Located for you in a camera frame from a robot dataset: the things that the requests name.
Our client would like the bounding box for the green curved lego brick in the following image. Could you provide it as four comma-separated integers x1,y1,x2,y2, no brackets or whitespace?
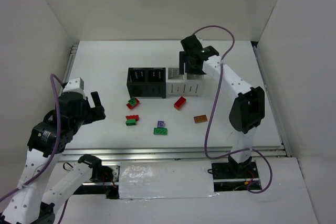
125,119,137,126

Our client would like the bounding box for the black double container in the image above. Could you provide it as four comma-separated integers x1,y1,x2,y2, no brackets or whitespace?
127,68,166,99

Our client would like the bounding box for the green lego plate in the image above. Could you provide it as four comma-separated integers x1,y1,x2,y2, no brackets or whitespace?
153,127,168,135

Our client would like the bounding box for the aluminium rail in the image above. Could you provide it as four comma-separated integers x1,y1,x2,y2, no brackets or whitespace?
59,146,287,163

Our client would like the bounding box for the white foil covered plate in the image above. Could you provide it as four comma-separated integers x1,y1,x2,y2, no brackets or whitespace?
119,161,215,199

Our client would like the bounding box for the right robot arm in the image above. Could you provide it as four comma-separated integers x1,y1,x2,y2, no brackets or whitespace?
179,35,265,174

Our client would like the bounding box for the purple small lego brick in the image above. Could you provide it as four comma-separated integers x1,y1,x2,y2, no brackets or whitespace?
157,121,165,128

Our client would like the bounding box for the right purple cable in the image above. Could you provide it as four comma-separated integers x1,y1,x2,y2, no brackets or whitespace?
193,26,272,194

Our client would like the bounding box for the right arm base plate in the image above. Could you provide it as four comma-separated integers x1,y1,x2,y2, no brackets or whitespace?
207,162,259,182

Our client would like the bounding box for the white double container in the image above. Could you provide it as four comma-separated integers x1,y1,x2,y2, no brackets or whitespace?
166,68,204,97

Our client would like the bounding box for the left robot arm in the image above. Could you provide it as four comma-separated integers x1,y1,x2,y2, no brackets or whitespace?
1,91,114,223

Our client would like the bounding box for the red curved lego brick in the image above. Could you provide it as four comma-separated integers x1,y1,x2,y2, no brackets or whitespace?
125,115,140,121

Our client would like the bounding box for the orange flat lego brick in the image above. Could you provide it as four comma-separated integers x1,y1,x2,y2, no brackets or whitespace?
194,115,208,124

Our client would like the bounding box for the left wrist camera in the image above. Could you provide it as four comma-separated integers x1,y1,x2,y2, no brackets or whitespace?
63,77,84,94

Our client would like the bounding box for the red lego under green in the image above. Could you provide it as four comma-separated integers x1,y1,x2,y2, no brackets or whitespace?
126,97,140,110

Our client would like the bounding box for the red rectangular lego brick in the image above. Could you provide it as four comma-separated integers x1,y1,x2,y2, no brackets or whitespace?
174,97,186,110

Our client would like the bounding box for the green square lego brick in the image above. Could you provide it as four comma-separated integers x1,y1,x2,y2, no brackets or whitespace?
128,97,138,106

